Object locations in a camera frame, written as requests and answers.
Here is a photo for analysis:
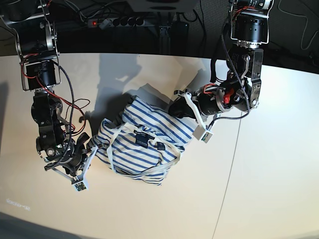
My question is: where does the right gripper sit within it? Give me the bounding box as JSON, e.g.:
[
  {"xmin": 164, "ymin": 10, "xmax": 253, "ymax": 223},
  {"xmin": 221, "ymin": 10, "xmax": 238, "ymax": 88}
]
[{"xmin": 44, "ymin": 133, "xmax": 99, "ymax": 183}]

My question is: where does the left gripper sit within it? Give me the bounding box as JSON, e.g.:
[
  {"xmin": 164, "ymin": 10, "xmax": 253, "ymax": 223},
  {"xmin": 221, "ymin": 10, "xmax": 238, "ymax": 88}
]
[{"xmin": 168, "ymin": 84, "xmax": 249, "ymax": 121}]

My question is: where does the blue white striped T-shirt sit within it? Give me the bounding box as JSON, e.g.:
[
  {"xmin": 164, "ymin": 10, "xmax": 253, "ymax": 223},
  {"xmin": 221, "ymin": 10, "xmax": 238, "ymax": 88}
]
[{"xmin": 87, "ymin": 96, "xmax": 195, "ymax": 186}]

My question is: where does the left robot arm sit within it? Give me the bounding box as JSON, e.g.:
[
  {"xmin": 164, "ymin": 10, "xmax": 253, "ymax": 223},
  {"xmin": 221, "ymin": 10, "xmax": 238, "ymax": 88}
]
[{"xmin": 189, "ymin": 0, "xmax": 274, "ymax": 120}]

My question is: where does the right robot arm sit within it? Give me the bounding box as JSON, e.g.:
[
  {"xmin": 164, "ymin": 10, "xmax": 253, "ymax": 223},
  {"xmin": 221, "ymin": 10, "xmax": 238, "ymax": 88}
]
[{"xmin": 0, "ymin": 0, "xmax": 98, "ymax": 191}]

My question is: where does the black power adapter box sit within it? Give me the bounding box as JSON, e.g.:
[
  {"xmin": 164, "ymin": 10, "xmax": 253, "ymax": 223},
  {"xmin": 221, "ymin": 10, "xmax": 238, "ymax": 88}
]
[{"xmin": 170, "ymin": 21, "xmax": 189, "ymax": 41}]

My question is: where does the aluminium table leg profile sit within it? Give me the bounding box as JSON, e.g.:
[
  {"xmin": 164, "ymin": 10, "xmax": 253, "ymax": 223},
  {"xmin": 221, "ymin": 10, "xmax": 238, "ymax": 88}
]
[{"xmin": 159, "ymin": 26, "xmax": 170, "ymax": 55}]

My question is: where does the black power strip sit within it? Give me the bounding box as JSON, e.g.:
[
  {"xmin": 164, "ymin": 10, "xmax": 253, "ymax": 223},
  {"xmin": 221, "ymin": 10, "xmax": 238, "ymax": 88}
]
[{"xmin": 87, "ymin": 16, "xmax": 146, "ymax": 29}]

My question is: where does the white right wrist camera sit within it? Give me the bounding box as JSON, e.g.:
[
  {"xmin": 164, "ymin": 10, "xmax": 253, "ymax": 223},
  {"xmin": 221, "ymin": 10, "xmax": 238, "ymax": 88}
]
[{"xmin": 71, "ymin": 179, "xmax": 89, "ymax": 192}]

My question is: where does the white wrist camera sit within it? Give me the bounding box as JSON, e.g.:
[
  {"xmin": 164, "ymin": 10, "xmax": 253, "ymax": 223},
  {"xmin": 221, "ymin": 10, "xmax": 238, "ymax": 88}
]
[
  {"xmin": 71, "ymin": 179, "xmax": 89, "ymax": 192},
  {"xmin": 193, "ymin": 125, "xmax": 213, "ymax": 143}
]

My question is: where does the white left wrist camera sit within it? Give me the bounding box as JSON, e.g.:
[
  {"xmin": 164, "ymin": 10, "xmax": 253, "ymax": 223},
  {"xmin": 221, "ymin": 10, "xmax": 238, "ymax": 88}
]
[{"xmin": 193, "ymin": 125, "xmax": 213, "ymax": 143}]

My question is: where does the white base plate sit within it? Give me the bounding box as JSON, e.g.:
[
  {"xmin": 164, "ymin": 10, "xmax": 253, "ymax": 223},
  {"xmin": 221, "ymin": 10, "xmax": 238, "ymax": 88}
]
[{"xmin": 127, "ymin": 0, "xmax": 199, "ymax": 12}]

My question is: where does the grey looped cable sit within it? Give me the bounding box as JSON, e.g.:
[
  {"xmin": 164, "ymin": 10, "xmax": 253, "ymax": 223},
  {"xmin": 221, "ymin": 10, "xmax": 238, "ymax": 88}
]
[{"xmin": 278, "ymin": 0, "xmax": 319, "ymax": 50}]

